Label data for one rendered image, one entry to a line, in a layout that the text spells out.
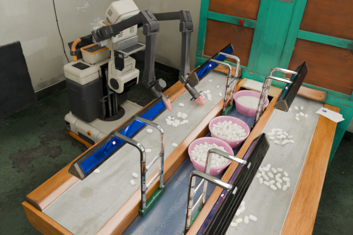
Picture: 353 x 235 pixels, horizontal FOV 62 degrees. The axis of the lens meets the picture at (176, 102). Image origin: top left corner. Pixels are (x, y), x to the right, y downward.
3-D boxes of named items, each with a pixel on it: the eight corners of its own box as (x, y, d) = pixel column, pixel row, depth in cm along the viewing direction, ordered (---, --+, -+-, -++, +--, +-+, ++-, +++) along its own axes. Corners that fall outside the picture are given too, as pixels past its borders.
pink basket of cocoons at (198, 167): (178, 167, 172) (179, 155, 167) (199, 142, 192) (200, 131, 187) (220, 187, 162) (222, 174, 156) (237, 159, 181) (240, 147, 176)
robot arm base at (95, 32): (103, 27, 214) (90, 31, 205) (109, 22, 208) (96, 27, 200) (109, 38, 215) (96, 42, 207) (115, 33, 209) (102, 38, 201)
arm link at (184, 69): (188, 22, 213) (178, 21, 205) (194, 22, 209) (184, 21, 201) (186, 79, 224) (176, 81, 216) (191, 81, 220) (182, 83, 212)
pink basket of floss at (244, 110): (239, 120, 216) (241, 109, 211) (227, 100, 238) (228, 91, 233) (272, 117, 221) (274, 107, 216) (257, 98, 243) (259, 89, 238)
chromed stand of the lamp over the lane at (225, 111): (199, 113, 222) (205, 59, 197) (210, 101, 236) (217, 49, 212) (222, 121, 214) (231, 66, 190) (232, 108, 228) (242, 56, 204)
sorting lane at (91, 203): (42, 214, 136) (41, 211, 135) (209, 72, 269) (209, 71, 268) (89, 247, 124) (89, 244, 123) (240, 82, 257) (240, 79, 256)
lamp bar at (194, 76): (186, 79, 188) (187, 70, 184) (225, 50, 233) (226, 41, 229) (197, 83, 184) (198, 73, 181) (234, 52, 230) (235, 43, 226)
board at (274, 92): (237, 85, 242) (237, 84, 241) (244, 78, 253) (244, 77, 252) (277, 97, 228) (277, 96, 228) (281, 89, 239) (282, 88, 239)
